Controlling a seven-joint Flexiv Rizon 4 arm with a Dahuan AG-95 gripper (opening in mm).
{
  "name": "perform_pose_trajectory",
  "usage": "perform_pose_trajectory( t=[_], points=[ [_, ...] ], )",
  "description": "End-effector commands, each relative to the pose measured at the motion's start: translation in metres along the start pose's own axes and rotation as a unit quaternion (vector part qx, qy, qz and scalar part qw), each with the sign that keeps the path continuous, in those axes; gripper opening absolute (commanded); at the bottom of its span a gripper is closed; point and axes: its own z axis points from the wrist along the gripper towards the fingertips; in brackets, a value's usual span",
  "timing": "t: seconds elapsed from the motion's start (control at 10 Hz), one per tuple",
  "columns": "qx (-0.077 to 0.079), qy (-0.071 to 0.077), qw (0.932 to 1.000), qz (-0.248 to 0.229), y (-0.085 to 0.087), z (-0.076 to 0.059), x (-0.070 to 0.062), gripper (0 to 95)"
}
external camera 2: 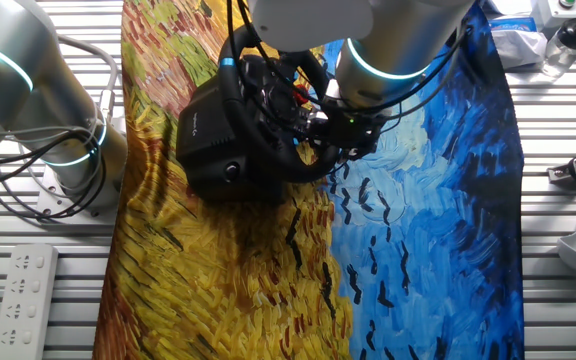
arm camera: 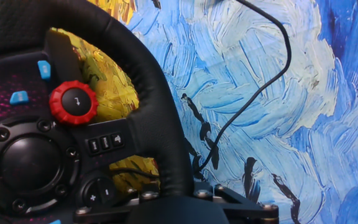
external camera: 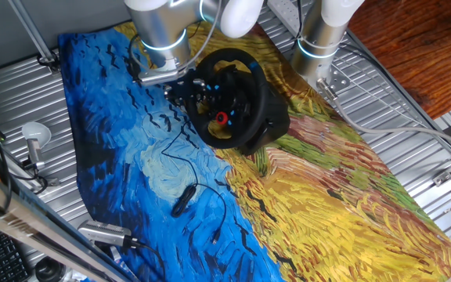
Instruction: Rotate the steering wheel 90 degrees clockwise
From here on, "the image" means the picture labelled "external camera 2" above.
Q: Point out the white tissue pack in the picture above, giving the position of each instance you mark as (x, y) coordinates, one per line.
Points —
(518, 42)

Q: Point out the white power strip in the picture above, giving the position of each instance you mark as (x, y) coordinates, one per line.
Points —
(23, 300)

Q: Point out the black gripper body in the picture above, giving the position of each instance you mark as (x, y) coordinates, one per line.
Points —
(355, 127)

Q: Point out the clear spray bottle black cap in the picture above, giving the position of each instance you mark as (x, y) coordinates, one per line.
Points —
(563, 50)

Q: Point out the white emergency stop box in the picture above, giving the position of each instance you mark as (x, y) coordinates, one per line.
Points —
(560, 12)

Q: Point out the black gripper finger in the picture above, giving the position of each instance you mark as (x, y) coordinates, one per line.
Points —
(353, 152)
(310, 125)

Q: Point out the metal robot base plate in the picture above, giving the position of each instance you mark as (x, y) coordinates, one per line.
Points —
(53, 200)

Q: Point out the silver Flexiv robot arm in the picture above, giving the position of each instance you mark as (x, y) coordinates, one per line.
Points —
(393, 45)

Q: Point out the painted wheat field mat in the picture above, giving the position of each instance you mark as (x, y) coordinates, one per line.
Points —
(218, 280)

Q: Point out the black racing steering wheel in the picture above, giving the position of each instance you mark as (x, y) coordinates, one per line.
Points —
(248, 120)

